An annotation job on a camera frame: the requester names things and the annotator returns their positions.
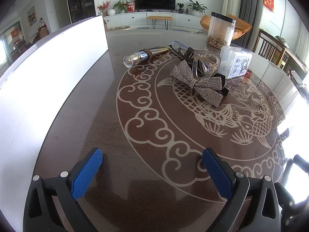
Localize clear hair claw clip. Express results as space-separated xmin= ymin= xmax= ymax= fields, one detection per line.
xmin=192 ymin=51 xmax=222 ymax=79

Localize dark glass display cabinet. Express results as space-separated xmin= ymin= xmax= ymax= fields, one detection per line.
xmin=65 ymin=0 xmax=96 ymax=24

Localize orange lounge chair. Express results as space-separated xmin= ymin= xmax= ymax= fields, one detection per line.
xmin=199 ymin=14 xmax=253 ymax=39

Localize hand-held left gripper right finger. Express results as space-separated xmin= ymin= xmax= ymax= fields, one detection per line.
xmin=202 ymin=147 xmax=282 ymax=232

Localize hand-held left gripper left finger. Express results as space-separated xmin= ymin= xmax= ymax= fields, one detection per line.
xmin=23 ymin=147 xmax=103 ymax=232

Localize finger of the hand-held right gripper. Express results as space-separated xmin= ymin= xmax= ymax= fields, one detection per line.
xmin=274 ymin=182 xmax=301 ymax=214
xmin=293 ymin=154 xmax=309 ymax=174

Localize grey curtain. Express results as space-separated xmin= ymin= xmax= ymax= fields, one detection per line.
xmin=238 ymin=0 xmax=265 ymax=52

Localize black television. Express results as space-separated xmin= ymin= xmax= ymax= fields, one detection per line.
xmin=134 ymin=0 xmax=176 ymax=12

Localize white television cabinet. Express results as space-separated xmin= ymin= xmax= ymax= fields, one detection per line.
xmin=103 ymin=12 xmax=206 ymax=31

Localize green potted plant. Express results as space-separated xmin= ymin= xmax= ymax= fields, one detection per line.
xmin=113 ymin=0 xmax=128 ymax=14

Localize rhinestone bow hair clip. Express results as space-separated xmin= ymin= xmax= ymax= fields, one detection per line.
xmin=171 ymin=60 xmax=229 ymax=107

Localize white storage box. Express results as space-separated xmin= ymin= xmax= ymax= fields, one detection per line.
xmin=0 ymin=14 xmax=109 ymax=225

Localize white door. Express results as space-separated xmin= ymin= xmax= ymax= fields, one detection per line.
xmin=53 ymin=0 xmax=70 ymax=30

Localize large leafy potted plant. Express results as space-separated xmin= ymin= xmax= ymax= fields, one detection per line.
xmin=187 ymin=0 xmax=208 ymax=16

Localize clear plastic floss box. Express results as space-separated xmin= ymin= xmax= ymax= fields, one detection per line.
xmin=220 ymin=45 xmax=253 ymax=79

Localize gold cosmetic tube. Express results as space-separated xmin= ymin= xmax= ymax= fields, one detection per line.
xmin=123 ymin=46 xmax=172 ymax=68

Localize red flower arrangement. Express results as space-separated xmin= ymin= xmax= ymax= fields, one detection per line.
xmin=97 ymin=1 xmax=111 ymax=17

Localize wooden chair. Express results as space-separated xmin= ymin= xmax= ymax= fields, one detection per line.
xmin=254 ymin=28 xmax=290 ymax=67

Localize orange wooden stool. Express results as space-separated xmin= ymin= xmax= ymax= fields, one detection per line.
xmin=147 ymin=16 xmax=174 ymax=30

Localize framed wall painting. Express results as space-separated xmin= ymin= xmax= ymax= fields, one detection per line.
xmin=27 ymin=6 xmax=37 ymax=27

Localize clear jar with black lid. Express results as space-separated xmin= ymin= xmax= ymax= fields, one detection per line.
xmin=206 ymin=11 xmax=237 ymax=49

